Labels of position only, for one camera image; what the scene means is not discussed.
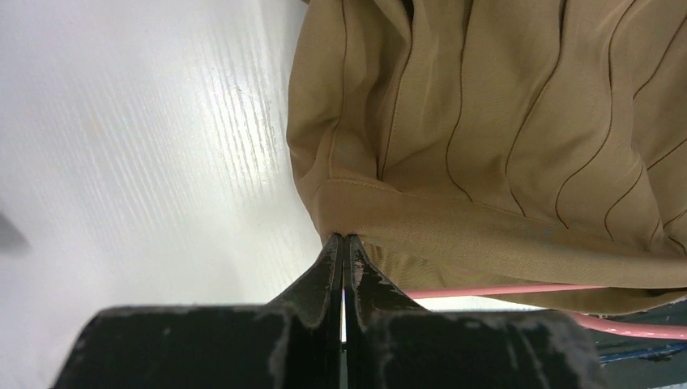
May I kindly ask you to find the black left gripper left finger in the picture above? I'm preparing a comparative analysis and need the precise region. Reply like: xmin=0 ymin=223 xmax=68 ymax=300
xmin=54 ymin=235 xmax=344 ymax=388

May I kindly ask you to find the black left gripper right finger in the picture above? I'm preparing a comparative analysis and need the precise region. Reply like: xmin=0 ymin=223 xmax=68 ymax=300
xmin=343 ymin=235 xmax=607 ymax=389

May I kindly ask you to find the tan brown pleated skirt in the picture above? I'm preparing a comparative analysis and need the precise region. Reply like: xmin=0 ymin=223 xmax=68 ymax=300
xmin=287 ymin=1 xmax=686 ymax=314

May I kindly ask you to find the pink thin hanger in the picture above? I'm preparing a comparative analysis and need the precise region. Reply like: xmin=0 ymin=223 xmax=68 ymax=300
xmin=406 ymin=284 xmax=686 ymax=340

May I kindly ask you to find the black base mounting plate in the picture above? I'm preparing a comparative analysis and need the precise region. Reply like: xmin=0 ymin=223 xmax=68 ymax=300
xmin=591 ymin=331 xmax=686 ymax=389

